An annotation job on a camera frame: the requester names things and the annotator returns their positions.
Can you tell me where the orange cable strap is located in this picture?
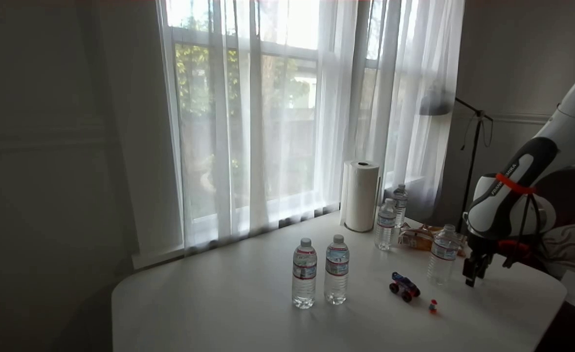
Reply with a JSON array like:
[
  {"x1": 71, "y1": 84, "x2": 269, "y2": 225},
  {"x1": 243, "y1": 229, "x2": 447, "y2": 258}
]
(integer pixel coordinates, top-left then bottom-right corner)
[
  {"x1": 495, "y1": 236, "x2": 533, "y2": 254},
  {"x1": 493, "y1": 170, "x2": 538, "y2": 197}
]

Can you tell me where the black boom camera stand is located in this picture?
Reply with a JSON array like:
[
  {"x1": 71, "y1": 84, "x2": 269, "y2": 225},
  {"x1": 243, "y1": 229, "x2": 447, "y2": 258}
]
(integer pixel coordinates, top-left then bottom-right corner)
[{"x1": 419, "y1": 88, "x2": 497, "y2": 221}]

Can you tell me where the white sheer curtain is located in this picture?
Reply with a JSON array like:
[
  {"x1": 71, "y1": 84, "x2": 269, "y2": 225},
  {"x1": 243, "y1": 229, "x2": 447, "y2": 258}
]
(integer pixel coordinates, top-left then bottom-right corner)
[{"x1": 155, "y1": 0, "x2": 468, "y2": 254}]

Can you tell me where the dark brown armchair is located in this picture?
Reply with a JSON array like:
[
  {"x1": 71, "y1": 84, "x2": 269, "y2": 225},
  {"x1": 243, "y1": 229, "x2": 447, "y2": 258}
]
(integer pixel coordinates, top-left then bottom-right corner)
[{"x1": 533, "y1": 162, "x2": 575, "y2": 231}]

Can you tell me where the capped clear water bottle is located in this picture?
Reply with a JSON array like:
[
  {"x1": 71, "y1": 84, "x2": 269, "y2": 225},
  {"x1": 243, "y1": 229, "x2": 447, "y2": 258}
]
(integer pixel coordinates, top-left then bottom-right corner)
[
  {"x1": 392, "y1": 184, "x2": 411, "y2": 231},
  {"x1": 292, "y1": 236, "x2": 319, "y2": 313},
  {"x1": 323, "y1": 232, "x2": 353, "y2": 309},
  {"x1": 374, "y1": 195, "x2": 400, "y2": 254}
]

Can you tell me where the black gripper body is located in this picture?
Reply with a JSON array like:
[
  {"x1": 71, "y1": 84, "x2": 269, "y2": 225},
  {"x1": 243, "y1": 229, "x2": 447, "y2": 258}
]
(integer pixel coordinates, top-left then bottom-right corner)
[{"x1": 462, "y1": 232, "x2": 521, "y2": 270}]

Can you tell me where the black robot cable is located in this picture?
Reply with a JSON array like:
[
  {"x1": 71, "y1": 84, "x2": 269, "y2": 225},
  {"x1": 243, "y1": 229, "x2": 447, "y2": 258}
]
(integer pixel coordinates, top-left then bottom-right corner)
[{"x1": 521, "y1": 186, "x2": 546, "y2": 252}]

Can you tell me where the white paper towel roll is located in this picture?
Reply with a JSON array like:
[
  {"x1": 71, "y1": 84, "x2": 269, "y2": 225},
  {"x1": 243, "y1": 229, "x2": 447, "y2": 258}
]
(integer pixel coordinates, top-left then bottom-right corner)
[{"x1": 341, "y1": 158, "x2": 382, "y2": 234}]

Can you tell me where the purple blue toy car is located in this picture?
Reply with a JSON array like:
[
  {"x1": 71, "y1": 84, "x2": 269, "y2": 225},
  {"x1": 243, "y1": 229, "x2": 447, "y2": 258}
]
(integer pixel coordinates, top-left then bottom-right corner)
[{"x1": 388, "y1": 270, "x2": 423, "y2": 303}]

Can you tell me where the orange snack bag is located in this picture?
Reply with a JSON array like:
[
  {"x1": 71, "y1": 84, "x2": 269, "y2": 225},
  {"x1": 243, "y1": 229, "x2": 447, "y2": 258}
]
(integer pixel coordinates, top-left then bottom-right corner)
[
  {"x1": 398, "y1": 221, "x2": 433, "y2": 254},
  {"x1": 421, "y1": 223, "x2": 447, "y2": 244}
]

